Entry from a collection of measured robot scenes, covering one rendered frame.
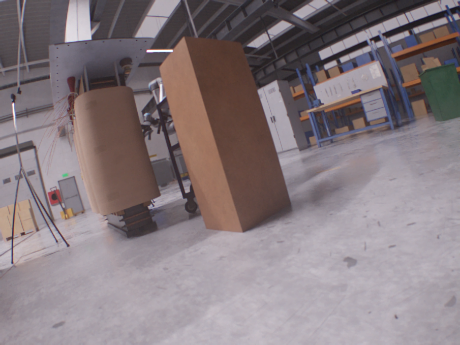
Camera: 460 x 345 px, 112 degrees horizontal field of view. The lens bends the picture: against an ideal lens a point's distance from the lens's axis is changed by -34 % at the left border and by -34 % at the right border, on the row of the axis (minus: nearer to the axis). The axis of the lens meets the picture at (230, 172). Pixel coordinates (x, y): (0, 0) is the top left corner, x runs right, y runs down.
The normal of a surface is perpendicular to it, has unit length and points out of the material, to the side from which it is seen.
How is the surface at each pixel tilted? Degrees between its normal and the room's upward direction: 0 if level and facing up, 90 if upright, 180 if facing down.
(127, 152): 90
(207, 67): 90
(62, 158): 90
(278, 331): 0
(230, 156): 90
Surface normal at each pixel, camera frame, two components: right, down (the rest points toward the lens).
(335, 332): -0.29, -0.96
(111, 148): 0.63, -0.15
